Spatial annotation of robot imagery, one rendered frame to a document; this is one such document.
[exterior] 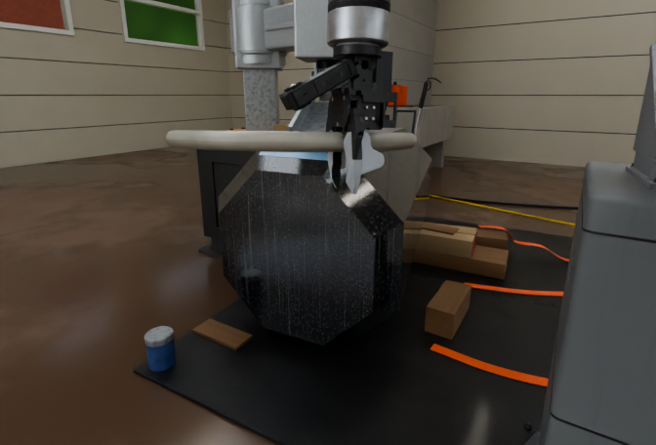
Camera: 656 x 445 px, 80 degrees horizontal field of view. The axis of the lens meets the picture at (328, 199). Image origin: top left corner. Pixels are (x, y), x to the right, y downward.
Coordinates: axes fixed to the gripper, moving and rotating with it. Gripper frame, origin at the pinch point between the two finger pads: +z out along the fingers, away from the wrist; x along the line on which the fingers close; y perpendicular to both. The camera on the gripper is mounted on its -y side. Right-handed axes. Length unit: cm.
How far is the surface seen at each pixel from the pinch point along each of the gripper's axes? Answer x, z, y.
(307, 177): 70, 9, 22
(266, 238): 86, 35, 11
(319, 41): 70, -35, 25
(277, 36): 165, -55, 40
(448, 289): 77, 66, 94
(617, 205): -18.4, 2.5, 38.3
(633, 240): -20.4, 7.7, 40.0
